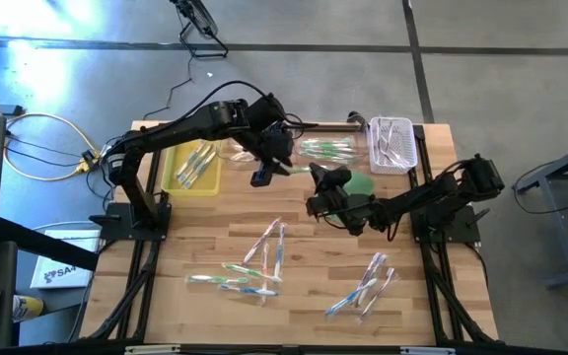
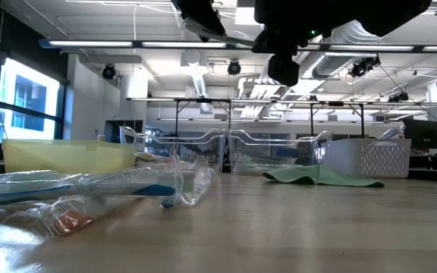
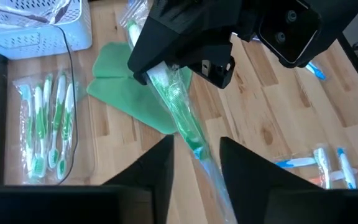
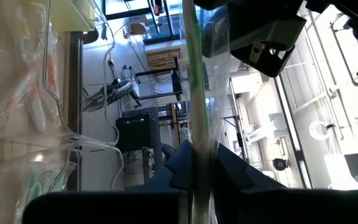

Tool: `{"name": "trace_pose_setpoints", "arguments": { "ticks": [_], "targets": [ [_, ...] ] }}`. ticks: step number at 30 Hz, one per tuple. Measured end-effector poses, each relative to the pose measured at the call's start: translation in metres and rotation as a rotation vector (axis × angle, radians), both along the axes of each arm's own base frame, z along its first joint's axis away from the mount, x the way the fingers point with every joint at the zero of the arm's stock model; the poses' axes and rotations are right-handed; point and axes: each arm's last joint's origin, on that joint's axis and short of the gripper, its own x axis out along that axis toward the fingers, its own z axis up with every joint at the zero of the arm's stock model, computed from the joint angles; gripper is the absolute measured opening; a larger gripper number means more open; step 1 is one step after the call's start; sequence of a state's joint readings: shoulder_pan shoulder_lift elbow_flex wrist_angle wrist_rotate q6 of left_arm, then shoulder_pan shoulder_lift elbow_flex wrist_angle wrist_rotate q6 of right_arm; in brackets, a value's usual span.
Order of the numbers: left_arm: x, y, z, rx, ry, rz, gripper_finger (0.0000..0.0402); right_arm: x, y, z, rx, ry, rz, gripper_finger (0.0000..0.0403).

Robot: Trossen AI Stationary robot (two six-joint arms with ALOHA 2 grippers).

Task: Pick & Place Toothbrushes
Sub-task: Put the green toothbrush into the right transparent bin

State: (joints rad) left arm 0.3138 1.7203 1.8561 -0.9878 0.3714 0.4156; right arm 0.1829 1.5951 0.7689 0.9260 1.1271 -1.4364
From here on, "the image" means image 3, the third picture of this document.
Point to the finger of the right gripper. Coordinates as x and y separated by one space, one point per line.
207 31
157 37

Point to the clear plastic bin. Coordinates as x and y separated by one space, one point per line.
87 149

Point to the orange toothbrush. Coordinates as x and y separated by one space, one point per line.
316 181

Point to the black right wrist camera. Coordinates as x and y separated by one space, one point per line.
287 31

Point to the purple toothbrush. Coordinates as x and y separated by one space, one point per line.
61 11
11 6

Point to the green cloth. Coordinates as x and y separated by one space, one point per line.
120 93

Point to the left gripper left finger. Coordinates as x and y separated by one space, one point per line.
73 205

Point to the white perforated plastic basket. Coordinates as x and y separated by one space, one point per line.
42 40

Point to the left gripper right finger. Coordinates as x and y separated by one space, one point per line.
291 205

